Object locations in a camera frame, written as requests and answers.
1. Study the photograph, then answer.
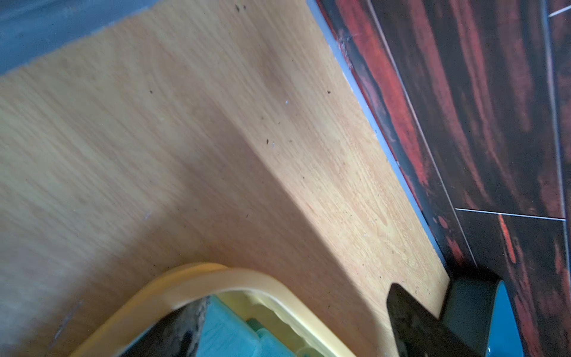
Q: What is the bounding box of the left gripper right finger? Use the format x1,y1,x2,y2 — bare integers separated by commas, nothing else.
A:
386,283,476,356

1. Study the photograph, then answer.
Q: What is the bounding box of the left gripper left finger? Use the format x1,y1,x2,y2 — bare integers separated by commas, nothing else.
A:
121,297,210,356

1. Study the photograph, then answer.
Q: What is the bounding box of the green pencil case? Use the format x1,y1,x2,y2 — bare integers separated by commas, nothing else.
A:
247,318,295,357
196,295,260,357

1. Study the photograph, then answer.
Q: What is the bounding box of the yellow plastic tray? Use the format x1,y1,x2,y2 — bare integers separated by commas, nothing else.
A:
72,263,354,356

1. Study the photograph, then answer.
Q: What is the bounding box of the teal plastic tray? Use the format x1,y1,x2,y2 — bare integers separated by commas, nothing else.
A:
439,276,525,357

